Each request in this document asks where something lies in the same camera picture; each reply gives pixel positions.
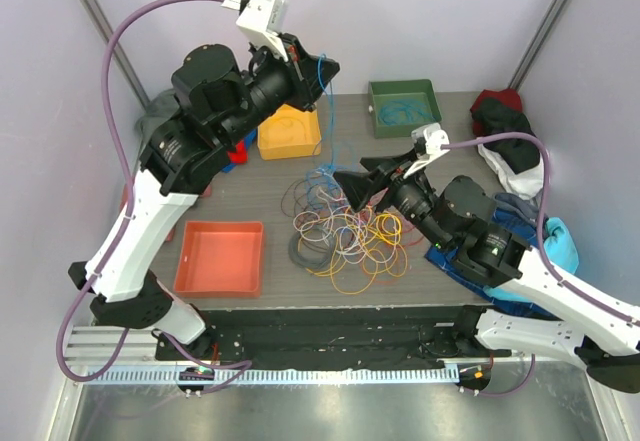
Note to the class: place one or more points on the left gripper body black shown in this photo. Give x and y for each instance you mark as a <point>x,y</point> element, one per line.
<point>273,84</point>

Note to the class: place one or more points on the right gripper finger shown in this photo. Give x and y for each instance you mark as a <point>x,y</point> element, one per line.
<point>385,163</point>
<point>359,188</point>

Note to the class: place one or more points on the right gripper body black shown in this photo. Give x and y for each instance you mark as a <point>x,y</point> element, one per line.
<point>412,196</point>

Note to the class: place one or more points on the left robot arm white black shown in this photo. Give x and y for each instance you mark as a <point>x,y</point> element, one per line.
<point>219,104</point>

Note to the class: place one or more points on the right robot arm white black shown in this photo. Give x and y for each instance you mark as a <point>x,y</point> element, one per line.
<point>590,329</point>

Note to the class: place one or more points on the yellow plastic bin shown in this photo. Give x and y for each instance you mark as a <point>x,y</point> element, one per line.
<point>289,133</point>

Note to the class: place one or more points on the green plastic bin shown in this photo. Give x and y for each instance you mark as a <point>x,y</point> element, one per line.
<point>398,107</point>

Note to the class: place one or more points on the white cloth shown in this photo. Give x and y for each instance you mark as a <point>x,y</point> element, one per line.
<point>526,185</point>

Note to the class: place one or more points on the grey blue cloth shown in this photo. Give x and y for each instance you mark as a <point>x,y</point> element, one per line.
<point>512,203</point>

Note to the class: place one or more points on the blue striped cloth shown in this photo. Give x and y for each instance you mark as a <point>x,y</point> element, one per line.
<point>502,218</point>

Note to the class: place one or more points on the dark red cloth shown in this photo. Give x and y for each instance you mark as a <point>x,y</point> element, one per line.
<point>509,97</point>

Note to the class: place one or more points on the light blue cloth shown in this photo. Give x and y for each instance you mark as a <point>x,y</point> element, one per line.
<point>560,249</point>

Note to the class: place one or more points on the orange plastic bin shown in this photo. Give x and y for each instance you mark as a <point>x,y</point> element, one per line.
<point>221,260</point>

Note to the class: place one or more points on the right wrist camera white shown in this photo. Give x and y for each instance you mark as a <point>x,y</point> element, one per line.
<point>428,141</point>

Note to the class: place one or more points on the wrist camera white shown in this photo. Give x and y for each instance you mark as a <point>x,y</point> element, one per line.
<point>261,22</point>
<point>428,141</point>

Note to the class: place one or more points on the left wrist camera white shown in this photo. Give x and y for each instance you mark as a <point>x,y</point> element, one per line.
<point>261,22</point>

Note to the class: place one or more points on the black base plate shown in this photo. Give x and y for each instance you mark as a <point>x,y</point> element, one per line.
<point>335,339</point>

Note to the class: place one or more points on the slotted cable duct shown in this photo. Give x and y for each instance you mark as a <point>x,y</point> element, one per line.
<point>192,375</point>

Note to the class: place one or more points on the left aluminium corner post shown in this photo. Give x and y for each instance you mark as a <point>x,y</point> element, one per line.
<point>105,30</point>

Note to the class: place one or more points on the aluminium corner post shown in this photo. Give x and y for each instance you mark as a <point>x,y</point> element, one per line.
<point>542,34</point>
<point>105,30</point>

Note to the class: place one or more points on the right aluminium corner post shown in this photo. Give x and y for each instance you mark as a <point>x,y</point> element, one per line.
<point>542,34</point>

